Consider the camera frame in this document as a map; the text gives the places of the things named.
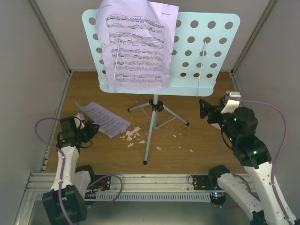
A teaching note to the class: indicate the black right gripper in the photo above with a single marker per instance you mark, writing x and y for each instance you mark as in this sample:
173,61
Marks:
207,107

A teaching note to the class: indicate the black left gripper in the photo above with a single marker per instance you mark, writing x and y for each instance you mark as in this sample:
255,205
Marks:
93,131

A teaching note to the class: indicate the white sheet music pages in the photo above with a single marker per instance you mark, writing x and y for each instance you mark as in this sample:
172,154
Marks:
109,123

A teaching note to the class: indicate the light blue music stand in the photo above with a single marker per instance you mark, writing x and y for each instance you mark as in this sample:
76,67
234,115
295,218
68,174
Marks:
201,44

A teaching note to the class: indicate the white metronome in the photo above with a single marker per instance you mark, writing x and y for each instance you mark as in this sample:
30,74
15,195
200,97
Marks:
215,125

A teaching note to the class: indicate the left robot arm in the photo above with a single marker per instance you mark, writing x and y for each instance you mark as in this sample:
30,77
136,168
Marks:
64,203

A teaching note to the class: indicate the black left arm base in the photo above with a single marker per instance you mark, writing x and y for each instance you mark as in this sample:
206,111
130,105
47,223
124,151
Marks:
97,185

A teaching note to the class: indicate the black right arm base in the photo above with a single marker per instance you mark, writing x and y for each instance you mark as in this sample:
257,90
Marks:
200,182

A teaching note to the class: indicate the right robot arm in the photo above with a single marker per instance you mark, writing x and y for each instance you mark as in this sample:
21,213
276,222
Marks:
239,125

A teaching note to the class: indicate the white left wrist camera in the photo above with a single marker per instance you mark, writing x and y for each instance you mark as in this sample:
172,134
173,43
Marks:
79,120

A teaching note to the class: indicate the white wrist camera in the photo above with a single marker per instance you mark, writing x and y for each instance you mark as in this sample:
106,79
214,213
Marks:
232,101
79,120

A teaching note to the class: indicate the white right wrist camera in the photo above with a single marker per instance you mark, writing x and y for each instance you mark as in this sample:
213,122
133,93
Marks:
232,101

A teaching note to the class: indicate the slotted grey cable duct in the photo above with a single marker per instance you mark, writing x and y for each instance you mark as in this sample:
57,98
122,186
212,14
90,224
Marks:
149,197

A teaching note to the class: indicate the aluminium front rail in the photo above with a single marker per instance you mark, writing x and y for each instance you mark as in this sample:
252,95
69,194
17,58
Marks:
131,182

